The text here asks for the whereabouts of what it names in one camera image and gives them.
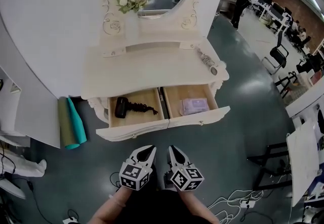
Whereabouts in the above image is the person's right forearm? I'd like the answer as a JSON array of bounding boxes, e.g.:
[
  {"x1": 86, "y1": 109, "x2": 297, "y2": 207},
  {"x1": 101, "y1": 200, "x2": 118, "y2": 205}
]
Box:
[{"x1": 177, "y1": 189, "x2": 221, "y2": 224}]

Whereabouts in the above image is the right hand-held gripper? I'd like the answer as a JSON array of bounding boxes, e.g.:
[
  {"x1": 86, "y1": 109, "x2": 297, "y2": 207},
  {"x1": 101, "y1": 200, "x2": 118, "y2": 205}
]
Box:
[{"x1": 163, "y1": 145, "x2": 205, "y2": 192}]

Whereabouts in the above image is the person's dark clothing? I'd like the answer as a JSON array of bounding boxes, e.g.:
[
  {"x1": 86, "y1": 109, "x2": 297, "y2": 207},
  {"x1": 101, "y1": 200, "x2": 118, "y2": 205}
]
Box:
[{"x1": 118, "y1": 180, "x2": 203, "y2": 224}]

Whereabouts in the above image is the wooden drawer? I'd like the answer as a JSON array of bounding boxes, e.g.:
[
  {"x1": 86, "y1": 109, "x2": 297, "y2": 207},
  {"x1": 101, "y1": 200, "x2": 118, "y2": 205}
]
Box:
[
  {"x1": 161, "y1": 83, "x2": 231, "y2": 129},
  {"x1": 95, "y1": 87, "x2": 170, "y2": 142}
]

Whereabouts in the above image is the white cloth bundle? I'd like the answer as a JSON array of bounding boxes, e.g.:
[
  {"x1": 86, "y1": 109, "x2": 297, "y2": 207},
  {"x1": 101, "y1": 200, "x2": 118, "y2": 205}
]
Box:
[{"x1": 0, "y1": 153, "x2": 48, "y2": 177}]

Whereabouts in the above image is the olive rolled mat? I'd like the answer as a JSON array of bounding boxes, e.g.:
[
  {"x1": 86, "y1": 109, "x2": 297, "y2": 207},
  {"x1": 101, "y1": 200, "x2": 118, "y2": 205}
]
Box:
[{"x1": 57, "y1": 96, "x2": 80, "y2": 150}]

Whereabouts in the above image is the black frame chair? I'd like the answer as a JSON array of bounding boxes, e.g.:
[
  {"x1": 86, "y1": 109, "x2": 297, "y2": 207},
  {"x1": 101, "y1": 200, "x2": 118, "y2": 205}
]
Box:
[{"x1": 274, "y1": 71, "x2": 298, "y2": 100}]

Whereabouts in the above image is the person's left forearm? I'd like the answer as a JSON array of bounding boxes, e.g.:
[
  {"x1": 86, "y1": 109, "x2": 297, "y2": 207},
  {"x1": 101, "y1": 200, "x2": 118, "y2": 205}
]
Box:
[{"x1": 87, "y1": 186, "x2": 135, "y2": 224}]

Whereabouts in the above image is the purple wipes pack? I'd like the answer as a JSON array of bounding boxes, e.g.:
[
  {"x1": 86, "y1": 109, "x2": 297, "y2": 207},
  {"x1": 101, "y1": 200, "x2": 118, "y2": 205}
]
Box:
[{"x1": 180, "y1": 98, "x2": 211, "y2": 115}]

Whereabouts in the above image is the row of office desks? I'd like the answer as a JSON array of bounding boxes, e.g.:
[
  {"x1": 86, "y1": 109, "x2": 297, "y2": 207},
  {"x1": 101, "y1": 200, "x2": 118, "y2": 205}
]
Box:
[{"x1": 255, "y1": 0, "x2": 312, "y2": 49}]

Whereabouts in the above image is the white shelf unit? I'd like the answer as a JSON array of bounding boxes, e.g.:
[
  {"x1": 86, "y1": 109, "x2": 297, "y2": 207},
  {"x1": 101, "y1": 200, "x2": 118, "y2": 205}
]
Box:
[{"x1": 0, "y1": 66, "x2": 31, "y2": 148}]

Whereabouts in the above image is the white vase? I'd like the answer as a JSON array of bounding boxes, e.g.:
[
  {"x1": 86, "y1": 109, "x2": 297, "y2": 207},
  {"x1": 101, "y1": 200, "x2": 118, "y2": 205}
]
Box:
[{"x1": 124, "y1": 10, "x2": 139, "y2": 41}]

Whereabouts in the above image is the tangle of white cables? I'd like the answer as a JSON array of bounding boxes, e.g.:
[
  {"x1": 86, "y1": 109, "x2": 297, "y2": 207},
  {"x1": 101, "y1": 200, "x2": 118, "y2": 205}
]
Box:
[{"x1": 207, "y1": 189, "x2": 265, "y2": 224}]

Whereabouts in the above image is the white dressing table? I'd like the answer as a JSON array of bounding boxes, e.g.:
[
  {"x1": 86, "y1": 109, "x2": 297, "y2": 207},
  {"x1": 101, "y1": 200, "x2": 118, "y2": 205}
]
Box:
[{"x1": 80, "y1": 0, "x2": 231, "y2": 142}]

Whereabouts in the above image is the black office chair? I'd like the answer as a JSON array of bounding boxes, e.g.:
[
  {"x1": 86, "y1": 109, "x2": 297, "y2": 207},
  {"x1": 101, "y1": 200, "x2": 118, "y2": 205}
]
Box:
[{"x1": 262, "y1": 30, "x2": 289, "y2": 74}]

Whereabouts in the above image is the teal rolled mat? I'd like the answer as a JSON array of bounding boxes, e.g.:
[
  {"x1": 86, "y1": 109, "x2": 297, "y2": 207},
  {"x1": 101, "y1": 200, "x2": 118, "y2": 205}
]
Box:
[{"x1": 66, "y1": 97, "x2": 88, "y2": 144}]

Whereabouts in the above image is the translucent bracelet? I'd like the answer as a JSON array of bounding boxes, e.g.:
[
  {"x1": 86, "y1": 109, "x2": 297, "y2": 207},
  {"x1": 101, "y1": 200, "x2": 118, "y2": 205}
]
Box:
[{"x1": 108, "y1": 194, "x2": 126, "y2": 207}]

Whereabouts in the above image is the white table with black frame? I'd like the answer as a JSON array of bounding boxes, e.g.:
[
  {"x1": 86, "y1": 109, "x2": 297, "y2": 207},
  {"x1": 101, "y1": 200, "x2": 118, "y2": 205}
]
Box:
[{"x1": 247, "y1": 119, "x2": 321, "y2": 207}]

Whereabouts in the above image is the black floor cable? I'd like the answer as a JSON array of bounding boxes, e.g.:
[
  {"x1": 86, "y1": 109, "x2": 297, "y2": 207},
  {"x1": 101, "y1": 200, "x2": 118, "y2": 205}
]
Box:
[{"x1": 0, "y1": 152, "x2": 79, "y2": 224}]

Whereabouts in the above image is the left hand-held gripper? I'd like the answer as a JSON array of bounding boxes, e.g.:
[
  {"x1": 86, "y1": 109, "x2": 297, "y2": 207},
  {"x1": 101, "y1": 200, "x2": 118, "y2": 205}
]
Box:
[{"x1": 118, "y1": 145, "x2": 157, "y2": 191}]

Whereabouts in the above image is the black hair dryer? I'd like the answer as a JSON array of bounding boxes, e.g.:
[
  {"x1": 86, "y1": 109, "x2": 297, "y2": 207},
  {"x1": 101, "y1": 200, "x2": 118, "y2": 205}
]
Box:
[{"x1": 114, "y1": 96, "x2": 159, "y2": 119}]

